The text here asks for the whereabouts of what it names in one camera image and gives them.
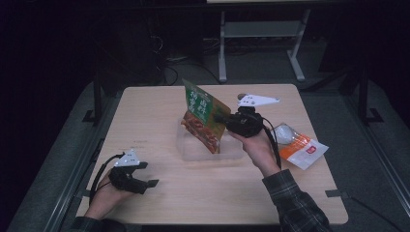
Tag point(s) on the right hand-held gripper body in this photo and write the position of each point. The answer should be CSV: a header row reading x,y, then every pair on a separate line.
x,y
245,124

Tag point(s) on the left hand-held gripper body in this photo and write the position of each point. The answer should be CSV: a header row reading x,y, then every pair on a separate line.
x,y
127,180

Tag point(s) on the green and red snack packet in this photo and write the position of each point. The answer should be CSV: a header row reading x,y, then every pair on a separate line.
x,y
201,109

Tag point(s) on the clear plastic container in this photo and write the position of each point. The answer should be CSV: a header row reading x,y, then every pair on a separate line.
x,y
193,151

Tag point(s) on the person's left hand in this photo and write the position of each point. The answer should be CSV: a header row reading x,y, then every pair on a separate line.
x,y
104,201

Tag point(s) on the person's right hand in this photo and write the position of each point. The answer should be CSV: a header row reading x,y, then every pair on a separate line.
x,y
259,151

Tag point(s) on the black tape strip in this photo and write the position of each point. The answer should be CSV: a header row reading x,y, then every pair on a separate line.
x,y
336,193
84,193

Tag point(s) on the orange and white snack packet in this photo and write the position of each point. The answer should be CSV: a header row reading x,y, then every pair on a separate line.
x,y
303,150

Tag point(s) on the black metal stand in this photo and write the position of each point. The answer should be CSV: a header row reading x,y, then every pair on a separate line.
x,y
97,96
363,96

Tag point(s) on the metal floor rail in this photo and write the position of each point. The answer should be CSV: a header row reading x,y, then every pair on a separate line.
x,y
380,154
75,180

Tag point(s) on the white metal desk frame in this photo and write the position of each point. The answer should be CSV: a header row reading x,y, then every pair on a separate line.
x,y
262,29

